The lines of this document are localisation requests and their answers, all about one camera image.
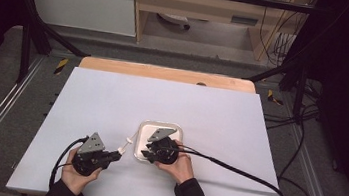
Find white table cover board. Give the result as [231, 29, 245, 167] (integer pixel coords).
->
[5, 59, 303, 196]

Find chair base with caster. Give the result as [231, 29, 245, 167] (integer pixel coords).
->
[155, 12, 192, 31]

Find light wooden desk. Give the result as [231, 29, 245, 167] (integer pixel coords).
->
[125, 0, 313, 67]

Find white rectangular dish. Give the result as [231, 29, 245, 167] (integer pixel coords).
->
[133, 118, 185, 167]

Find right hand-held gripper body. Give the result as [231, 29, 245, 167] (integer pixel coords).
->
[144, 125, 183, 167]

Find person's left hand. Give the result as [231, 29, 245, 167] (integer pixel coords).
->
[58, 146, 104, 196]

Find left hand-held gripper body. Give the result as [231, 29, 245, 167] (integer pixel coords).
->
[70, 129, 116, 180]

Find white cabinet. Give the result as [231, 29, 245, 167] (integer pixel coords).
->
[20, 0, 141, 38]

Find black floor cables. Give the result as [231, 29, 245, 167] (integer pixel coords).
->
[260, 98, 322, 137]

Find wooden skewer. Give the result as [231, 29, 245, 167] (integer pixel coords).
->
[121, 138, 132, 154]

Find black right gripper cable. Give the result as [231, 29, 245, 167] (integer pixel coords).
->
[167, 142, 323, 196]

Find hanging black cables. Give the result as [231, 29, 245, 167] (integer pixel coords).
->
[255, 0, 302, 68]

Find wooden table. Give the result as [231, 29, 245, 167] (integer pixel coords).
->
[77, 54, 259, 95]

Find person's right hand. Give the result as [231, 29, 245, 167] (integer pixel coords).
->
[151, 142, 199, 186]

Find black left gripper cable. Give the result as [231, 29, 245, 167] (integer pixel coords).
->
[47, 132, 90, 195]

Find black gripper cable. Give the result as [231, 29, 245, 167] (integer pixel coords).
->
[167, 142, 323, 196]
[47, 132, 90, 195]

